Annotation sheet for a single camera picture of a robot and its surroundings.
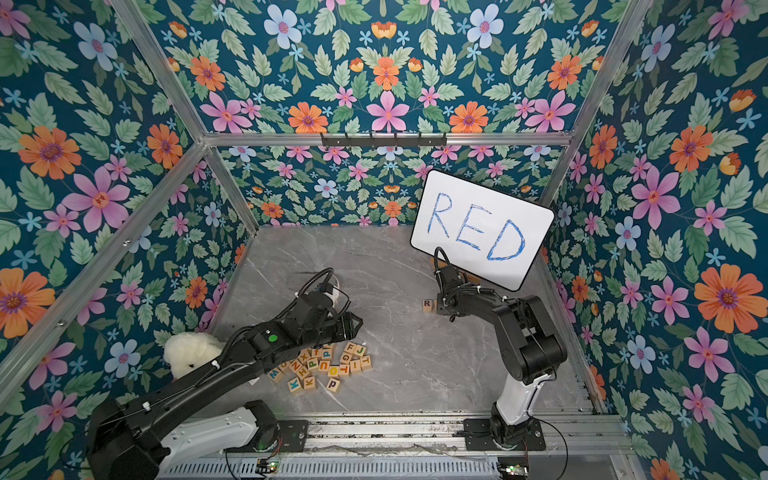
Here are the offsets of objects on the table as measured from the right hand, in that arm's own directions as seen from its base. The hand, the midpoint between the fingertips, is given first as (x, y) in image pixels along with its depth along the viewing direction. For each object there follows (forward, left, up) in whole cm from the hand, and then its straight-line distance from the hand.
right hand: (456, 302), depth 98 cm
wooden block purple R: (-3, +9, +1) cm, 10 cm away
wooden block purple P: (-28, +36, +1) cm, 45 cm away
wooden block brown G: (-21, +34, +2) cm, 39 cm away
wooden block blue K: (-29, +46, +2) cm, 54 cm away
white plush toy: (-27, +66, +21) cm, 74 cm away
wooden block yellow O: (-24, +36, +2) cm, 44 cm away
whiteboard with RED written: (+14, -8, +20) cm, 26 cm away
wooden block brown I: (-23, +30, +2) cm, 38 cm away
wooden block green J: (-18, +30, +2) cm, 35 cm away
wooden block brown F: (-17, +33, +2) cm, 37 cm away
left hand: (-16, +28, +15) cm, 36 cm away
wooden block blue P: (-19, +40, +2) cm, 44 cm away
